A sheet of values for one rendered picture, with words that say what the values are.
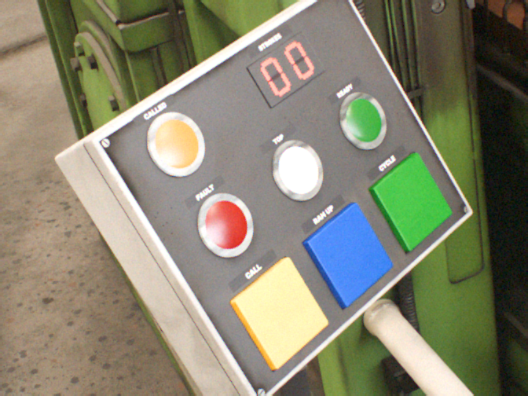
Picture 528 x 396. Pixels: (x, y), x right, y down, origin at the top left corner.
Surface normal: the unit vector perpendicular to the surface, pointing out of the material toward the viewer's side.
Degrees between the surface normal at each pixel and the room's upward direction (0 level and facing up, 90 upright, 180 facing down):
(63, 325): 0
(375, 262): 60
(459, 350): 90
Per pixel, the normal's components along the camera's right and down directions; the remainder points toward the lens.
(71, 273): -0.17, -0.82
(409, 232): 0.54, -0.18
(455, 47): 0.37, 0.45
